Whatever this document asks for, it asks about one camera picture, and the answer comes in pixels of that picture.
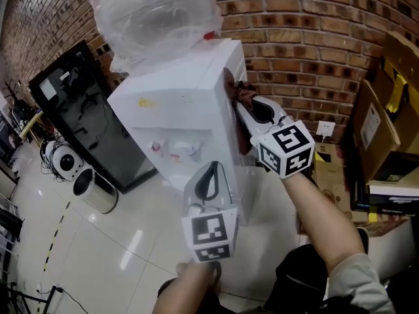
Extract cardboard box with striped tape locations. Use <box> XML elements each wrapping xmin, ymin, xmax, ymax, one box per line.
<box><xmin>372</xmin><ymin>30</ymin><xmax>419</xmax><ymax>157</ymax></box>

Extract cardboard box with white label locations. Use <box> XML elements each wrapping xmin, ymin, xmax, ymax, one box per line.
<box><xmin>351</xmin><ymin>78</ymin><xmax>403</xmax><ymax>183</ymax></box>

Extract black coat rack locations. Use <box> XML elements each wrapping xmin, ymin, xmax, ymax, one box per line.
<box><xmin>4</xmin><ymin>79</ymin><xmax>21</xmax><ymax>105</ymax></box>

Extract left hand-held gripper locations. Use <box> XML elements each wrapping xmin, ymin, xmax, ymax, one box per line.
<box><xmin>181</xmin><ymin>160</ymin><xmax>240</xmax><ymax>264</ymax></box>

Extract black floor cable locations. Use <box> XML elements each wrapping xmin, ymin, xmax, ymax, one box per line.
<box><xmin>54</xmin><ymin>285</ymin><xmax>90</xmax><ymax>314</ymax></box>

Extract person's right forearm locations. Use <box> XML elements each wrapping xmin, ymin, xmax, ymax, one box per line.
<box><xmin>280</xmin><ymin>171</ymin><xmax>367</xmax><ymax>275</ymax></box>

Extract brown box with dark print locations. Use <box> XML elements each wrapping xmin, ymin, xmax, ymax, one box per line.
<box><xmin>367</xmin><ymin>150</ymin><xmax>419</xmax><ymax>190</ymax></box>

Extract person's black shorts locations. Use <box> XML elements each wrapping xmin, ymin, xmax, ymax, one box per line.
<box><xmin>156</xmin><ymin>243</ymin><xmax>331</xmax><ymax>314</ymax></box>

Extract person's grey shirt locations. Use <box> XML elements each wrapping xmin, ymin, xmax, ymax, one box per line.
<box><xmin>321</xmin><ymin>252</ymin><xmax>397</xmax><ymax>314</ymax></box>

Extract black framed glass panel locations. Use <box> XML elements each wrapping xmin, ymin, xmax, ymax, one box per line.
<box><xmin>27</xmin><ymin>39</ymin><xmax>158</xmax><ymax>195</ymax></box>

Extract brown wiping cloth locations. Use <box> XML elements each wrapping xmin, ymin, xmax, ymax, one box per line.
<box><xmin>223</xmin><ymin>66</ymin><xmax>260</xmax><ymax>157</ymax></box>

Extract yellow black striped floor tape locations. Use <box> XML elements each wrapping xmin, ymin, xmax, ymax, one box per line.
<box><xmin>35</xmin><ymin>200</ymin><xmax>72</xmax><ymax>307</ymax></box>

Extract plastic-wrapped water bottle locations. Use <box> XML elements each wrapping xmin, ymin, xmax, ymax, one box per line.
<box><xmin>81</xmin><ymin>0</ymin><xmax>224</xmax><ymax>77</ymax></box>

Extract black floor stand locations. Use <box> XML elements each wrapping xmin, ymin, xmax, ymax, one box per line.
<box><xmin>0</xmin><ymin>279</ymin><xmax>59</xmax><ymax>314</ymax></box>

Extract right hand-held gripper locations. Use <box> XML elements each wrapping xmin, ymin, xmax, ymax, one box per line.
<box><xmin>234</xmin><ymin>95</ymin><xmax>316</xmax><ymax>180</ymax></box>

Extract steel trash bin with liner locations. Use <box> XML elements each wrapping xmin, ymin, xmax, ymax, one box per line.
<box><xmin>71</xmin><ymin>167</ymin><xmax>120</xmax><ymax>215</ymax></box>

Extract white wall socket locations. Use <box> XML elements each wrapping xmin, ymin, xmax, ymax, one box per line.
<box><xmin>315</xmin><ymin>119</ymin><xmax>337</xmax><ymax>144</ymax></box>

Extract white round device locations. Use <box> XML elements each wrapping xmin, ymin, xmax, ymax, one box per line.
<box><xmin>43</xmin><ymin>140</ymin><xmax>87</xmax><ymax>182</ymax></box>

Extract person's left forearm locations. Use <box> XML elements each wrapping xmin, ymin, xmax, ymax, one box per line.
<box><xmin>151</xmin><ymin>261</ymin><xmax>221</xmax><ymax>314</ymax></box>

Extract black and white box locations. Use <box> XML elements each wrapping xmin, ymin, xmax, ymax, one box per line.
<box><xmin>351</xmin><ymin>177</ymin><xmax>419</xmax><ymax>218</ymax></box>

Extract red yellow printed cardboard box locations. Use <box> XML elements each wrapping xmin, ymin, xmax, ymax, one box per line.
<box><xmin>306</xmin><ymin>141</ymin><xmax>410</xmax><ymax>239</ymax></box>

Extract white water dispenser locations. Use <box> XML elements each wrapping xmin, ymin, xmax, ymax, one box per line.
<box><xmin>106</xmin><ymin>38</ymin><xmax>250</xmax><ymax>228</ymax></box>

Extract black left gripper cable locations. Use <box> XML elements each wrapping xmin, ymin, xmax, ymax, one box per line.
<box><xmin>208</xmin><ymin>260</ymin><xmax>223</xmax><ymax>288</ymax></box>

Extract black tangled cables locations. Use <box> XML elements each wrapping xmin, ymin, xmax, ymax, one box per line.
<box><xmin>38</xmin><ymin>135</ymin><xmax>67</xmax><ymax>183</ymax></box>

